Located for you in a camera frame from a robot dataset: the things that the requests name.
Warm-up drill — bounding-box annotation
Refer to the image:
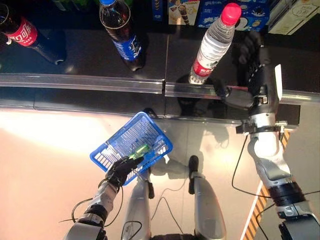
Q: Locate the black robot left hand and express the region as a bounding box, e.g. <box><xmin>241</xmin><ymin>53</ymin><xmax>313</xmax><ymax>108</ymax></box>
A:
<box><xmin>104</xmin><ymin>156</ymin><xmax>145</xmax><ymax>187</ymax></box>

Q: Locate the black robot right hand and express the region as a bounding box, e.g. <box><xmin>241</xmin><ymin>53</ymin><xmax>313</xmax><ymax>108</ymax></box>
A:
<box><xmin>212</xmin><ymin>31</ymin><xmax>284</xmax><ymax>117</ymax></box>

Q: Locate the blue plastic shopping basket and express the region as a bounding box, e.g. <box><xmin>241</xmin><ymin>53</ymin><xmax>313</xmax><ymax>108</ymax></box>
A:
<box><xmin>89</xmin><ymin>111</ymin><xmax>174</xmax><ymax>186</ymax></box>

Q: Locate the clear water bottle red cap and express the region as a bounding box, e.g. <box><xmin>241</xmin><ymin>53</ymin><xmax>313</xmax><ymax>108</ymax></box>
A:
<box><xmin>187</xmin><ymin>2</ymin><xmax>243</xmax><ymax>86</ymax></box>

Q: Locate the black robot left foot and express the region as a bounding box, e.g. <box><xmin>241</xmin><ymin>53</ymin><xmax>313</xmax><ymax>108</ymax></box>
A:
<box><xmin>146</xmin><ymin>181</ymin><xmax>155</xmax><ymax>200</ymax></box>

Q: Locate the black robot foot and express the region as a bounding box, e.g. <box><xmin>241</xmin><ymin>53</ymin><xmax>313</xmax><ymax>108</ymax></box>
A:
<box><xmin>188</xmin><ymin>154</ymin><xmax>200</xmax><ymax>176</ymax></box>
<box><xmin>146</xmin><ymin>181</ymin><xmax>155</xmax><ymax>200</ymax></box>

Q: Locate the silver robot left leg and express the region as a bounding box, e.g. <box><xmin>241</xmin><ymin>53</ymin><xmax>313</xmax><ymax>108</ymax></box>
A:
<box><xmin>121</xmin><ymin>172</ymin><xmax>153</xmax><ymax>240</ymax></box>

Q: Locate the large blue cookie box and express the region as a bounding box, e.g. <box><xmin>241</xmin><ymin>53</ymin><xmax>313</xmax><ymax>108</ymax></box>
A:
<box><xmin>197</xmin><ymin>0</ymin><xmax>271</xmax><ymax>32</ymax></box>

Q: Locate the black robot right foot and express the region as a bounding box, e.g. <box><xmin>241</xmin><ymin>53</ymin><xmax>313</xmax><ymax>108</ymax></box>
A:
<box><xmin>188</xmin><ymin>154</ymin><xmax>200</xmax><ymax>176</ymax></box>

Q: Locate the beige carton box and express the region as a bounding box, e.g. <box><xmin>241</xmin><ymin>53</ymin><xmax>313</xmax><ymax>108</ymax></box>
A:
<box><xmin>267</xmin><ymin>0</ymin><xmax>320</xmax><ymax>35</ymax></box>

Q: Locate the black shelf board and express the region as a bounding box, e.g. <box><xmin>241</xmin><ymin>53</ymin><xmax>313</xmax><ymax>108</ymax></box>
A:
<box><xmin>0</xmin><ymin>87</ymin><xmax>301</xmax><ymax>126</ymax></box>
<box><xmin>0</xmin><ymin>0</ymin><xmax>320</xmax><ymax>107</ymax></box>

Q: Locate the ice cream cone box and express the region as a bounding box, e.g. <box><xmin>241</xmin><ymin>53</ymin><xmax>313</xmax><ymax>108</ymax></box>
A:
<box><xmin>167</xmin><ymin>0</ymin><xmax>201</xmax><ymax>26</ymax></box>

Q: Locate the yellow black hazard tape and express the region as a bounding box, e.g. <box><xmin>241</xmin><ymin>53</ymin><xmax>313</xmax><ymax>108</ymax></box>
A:
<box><xmin>241</xmin><ymin>129</ymin><xmax>292</xmax><ymax>240</ymax></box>

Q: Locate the slim blue biscuit box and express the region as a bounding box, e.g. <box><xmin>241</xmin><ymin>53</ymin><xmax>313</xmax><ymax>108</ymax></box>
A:
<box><xmin>152</xmin><ymin>0</ymin><xmax>165</xmax><ymax>23</ymax></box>

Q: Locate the blue cap cola bottle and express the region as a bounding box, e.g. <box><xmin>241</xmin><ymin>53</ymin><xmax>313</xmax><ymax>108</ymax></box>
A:
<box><xmin>99</xmin><ymin>0</ymin><xmax>146</xmax><ymax>73</ymax></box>

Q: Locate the red label cola bottle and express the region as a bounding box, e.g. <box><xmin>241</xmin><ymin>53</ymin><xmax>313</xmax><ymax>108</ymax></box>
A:
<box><xmin>0</xmin><ymin>3</ymin><xmax>68</xmax><ymax>66</ymax></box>

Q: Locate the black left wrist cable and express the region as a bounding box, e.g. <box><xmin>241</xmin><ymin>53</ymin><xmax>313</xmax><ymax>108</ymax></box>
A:
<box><xmin>58</xmin><ymin>184</ymin><xmax>125</xmax><ymax>227</ymax></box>

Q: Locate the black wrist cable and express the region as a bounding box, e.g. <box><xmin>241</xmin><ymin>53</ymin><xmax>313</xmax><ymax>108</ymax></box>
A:
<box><xmin>58</xmin><ymin>184</ymin><xmax>125</xmax><ymax>227</ymax></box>
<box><xmin>231</xmin><ymin>133</ymin><xmax>273</xmax><ymax>200</ymax></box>

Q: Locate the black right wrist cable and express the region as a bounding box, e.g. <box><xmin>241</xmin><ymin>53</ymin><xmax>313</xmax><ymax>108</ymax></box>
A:
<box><xmin>231</xmin><ymin>133</ymin><xmax>273</xmax><ymax>200</ymax></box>

